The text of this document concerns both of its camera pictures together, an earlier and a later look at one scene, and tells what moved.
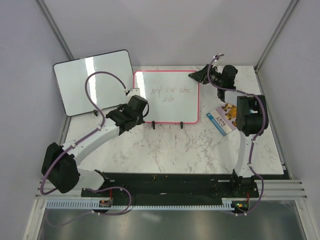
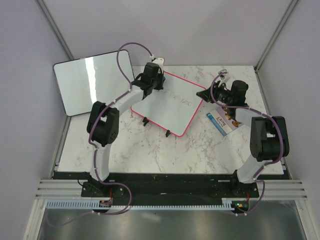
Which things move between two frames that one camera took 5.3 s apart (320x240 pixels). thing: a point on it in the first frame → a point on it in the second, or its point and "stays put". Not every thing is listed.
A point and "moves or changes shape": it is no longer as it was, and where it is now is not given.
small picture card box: (224, 117) stays put
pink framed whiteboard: (172, 96) moves or changes shape
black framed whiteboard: (107, 91) stays put
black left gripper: (140, 121) → (161, 86)
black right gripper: (201, 76) → (205, 95)
